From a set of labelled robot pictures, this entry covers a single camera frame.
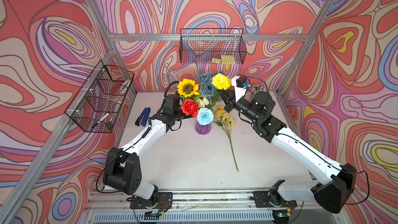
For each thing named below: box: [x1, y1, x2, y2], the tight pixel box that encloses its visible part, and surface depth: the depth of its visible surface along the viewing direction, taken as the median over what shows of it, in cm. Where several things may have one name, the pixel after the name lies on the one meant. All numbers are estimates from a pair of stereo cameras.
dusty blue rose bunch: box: [196, 72, 216, 99], surface depth 76 cm
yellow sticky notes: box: [211, 54, 236, 65], surface depth 86 cm
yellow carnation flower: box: [211, 73, 232, 91], surface depth 60 cm
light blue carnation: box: [196, 107, 215, 126], surface depth 65 cm
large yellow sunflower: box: [176, 78, 200, 98], surface depth 65 cm
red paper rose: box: [180, 98, 199, 119], surface depth 65 cm
